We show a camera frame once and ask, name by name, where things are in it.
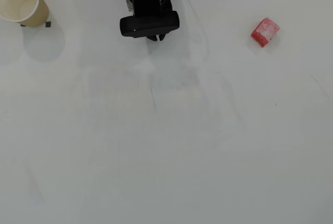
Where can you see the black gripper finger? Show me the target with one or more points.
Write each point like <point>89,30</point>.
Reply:
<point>162,37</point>
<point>152,38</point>

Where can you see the red foam cube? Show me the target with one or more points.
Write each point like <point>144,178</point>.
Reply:
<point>265,31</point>

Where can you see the beige paper cup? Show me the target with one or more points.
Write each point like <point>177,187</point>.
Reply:
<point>18,3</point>

